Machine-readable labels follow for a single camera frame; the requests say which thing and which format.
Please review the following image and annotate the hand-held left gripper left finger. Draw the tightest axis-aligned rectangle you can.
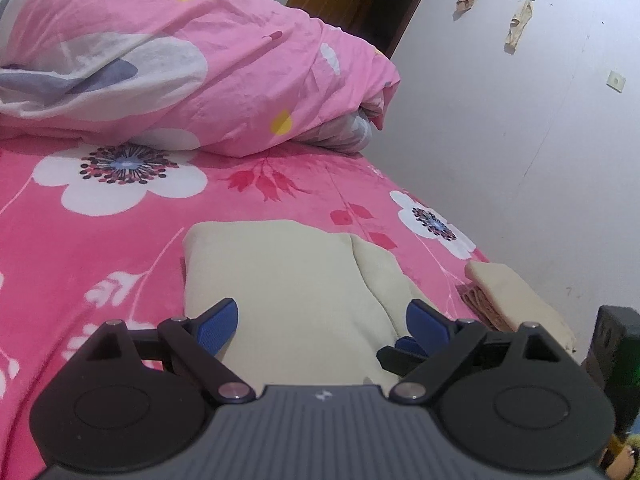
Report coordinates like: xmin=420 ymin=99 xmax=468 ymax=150
xmin=77 ymin=297 xmax=256 ymax=403

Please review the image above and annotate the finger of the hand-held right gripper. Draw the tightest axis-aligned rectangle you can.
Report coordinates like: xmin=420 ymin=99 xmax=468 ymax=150
xmin=376 ymin=336 xmax=432 ymax=378

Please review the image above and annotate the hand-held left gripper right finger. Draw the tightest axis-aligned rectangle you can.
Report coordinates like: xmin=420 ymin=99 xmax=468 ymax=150
xmin=390 ymin=299 xmax=563 ymax=403

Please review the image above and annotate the beige zip jacket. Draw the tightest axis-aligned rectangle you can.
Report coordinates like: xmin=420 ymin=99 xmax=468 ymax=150
xmin=181 ymin=220 xmax=437 ymax=386

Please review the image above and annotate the person's right forearm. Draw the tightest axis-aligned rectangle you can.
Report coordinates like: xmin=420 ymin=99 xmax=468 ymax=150
xmin=605 ymin=432 xmax=640 ymax=480

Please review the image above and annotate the folded beige garment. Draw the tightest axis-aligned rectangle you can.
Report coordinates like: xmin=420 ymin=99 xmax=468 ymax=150
xmin=462 ymin=260 xmax=579 ymax=353

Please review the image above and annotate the pink floral bed blanket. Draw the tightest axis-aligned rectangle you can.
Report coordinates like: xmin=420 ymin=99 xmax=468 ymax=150
xmin=0 ymin=137 xmax=501 ymax=480

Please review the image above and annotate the pink floral quilt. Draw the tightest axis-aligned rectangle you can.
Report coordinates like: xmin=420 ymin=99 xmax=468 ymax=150
xmin=0 ymin=0 xmax=403 ymax=158

